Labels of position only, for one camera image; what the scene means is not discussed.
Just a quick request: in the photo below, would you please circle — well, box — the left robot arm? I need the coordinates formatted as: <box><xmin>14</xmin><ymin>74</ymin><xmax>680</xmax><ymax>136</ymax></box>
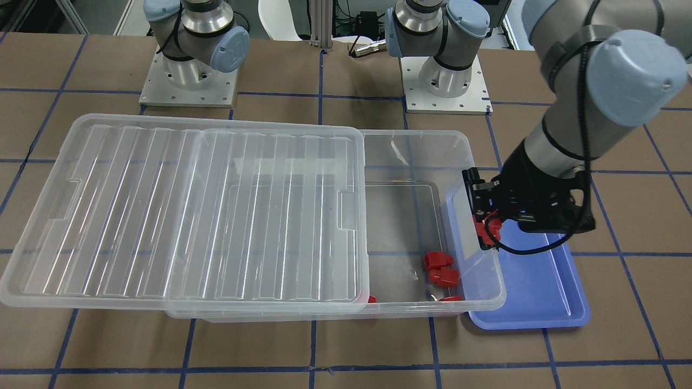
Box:
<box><xmin>462</xmin><ymin>1</ymin><xmax>690</xmax><ymax>254</ymax></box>

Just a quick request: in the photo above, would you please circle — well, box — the aluminium frame post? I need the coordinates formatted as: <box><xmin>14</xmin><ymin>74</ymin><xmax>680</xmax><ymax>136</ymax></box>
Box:
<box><xmin>308</xmin><ymin>0</ymin><xmax>334</xmax><ymax>51</ymax></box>

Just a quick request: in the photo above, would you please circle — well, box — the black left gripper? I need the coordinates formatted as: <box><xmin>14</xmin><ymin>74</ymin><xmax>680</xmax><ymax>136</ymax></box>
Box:
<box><xmin>462</xmin><ymin>142</ymin><xmax>587</xmax><ymax>250</ymax></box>

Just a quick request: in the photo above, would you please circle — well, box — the clear plastic storage box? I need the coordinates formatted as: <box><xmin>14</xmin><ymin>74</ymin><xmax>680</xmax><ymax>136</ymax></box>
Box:
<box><xmin>167</xmin><ymin>130</ymin><xmax>475</xmax><ymax>323</ymax></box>

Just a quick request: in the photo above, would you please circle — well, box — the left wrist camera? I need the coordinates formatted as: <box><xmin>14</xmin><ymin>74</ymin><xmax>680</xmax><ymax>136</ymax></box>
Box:
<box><xmin>513</xmin><ymin>189</ymin><xmax>596</xmax><ymax>234</ymax></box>

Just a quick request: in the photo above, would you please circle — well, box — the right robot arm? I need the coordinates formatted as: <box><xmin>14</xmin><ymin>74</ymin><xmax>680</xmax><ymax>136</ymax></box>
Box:
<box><xmin>143</xmin><ymin>1</ymin><xmax>251</xmax><ymax>89</ymax></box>

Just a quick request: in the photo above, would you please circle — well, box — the blue plastic tray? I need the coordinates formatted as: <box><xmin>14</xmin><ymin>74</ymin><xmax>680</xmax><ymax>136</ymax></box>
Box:
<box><xmin>441</xmin><ymin>189</ymin><xmax>590</xmax><ymax>330</ymax></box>

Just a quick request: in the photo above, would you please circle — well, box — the white plastic chair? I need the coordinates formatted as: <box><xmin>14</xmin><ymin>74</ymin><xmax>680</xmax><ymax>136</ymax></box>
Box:
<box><xmin>257</xmin><ymin>1</ymin><xmax>302</xmax><ymax>42</ymax></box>

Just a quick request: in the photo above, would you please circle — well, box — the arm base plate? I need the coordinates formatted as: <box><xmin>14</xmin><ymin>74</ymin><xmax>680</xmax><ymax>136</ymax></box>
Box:
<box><xmin>400</xmin><ymin>57</ymin><xmax>494</xmax><ymax>115</ymax></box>
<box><xmin>139</xmin><ymin>53</ymin><xmax>239</xmax><ymax>108</ymax></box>

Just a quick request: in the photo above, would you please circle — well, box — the clear plastic box lid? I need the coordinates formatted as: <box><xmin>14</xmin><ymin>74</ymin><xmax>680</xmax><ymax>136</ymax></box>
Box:
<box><xmin>2</xmin><ymin>113</ymin><xmax>370</xmax><ymax>316</ymax></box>

